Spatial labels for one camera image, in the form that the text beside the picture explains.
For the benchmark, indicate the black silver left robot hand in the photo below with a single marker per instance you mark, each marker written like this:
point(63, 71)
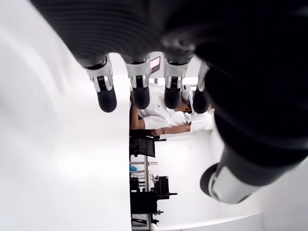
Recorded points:
point(192, 36)

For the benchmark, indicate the monitor screen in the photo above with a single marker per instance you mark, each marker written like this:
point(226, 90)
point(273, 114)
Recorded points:
point(155, 63)

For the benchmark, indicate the seated person in white shirt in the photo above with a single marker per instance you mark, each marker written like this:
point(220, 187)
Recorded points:
point(158, 115)

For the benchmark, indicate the black chair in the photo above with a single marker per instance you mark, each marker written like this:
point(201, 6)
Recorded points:
point(144, 146)

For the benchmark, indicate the black equipment rack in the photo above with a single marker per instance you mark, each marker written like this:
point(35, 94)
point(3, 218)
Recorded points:
point(149, 199)

